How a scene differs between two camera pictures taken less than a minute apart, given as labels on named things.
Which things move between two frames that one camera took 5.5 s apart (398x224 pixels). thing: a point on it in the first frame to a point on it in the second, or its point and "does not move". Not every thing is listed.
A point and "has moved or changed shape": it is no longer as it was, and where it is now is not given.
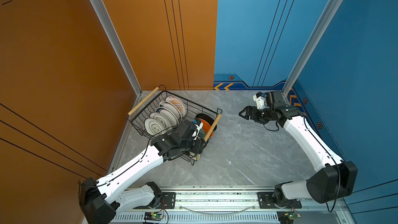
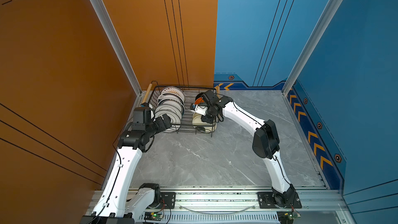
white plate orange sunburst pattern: [179, 102] to [173, 89]
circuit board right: [287, 217] does not move
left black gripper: [199, 145] to [161, 126]
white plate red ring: [169, 105] to [174, 91]
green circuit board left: [153, 216] does not move
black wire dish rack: [161, 112] has moved or changed shape
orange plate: [205, 127] to [199, 100]
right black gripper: [253, 115] to [204, 119]
